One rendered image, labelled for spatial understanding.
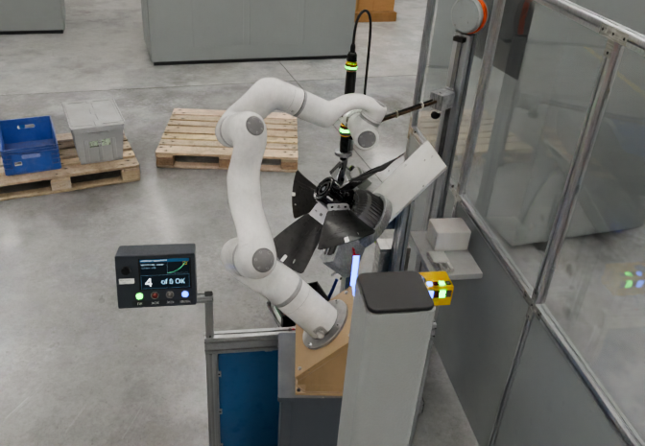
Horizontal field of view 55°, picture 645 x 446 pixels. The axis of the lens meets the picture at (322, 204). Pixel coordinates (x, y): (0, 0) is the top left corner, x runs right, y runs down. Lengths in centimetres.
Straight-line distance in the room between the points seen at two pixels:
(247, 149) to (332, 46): 664
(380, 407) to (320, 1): 780
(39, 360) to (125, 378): 49
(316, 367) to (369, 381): 154
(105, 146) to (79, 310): 169
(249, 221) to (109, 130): 342
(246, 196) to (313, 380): 63
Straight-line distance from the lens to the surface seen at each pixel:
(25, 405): 351
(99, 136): 518
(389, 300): 43
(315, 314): 198
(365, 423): 50
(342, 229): 239
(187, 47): 795
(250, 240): 182
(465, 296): 316
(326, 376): 204
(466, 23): 280
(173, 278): 216
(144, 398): 339
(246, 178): 185
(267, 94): 191
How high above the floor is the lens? 247
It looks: 30 degrees down
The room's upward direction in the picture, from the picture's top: 4 degrees clockwise
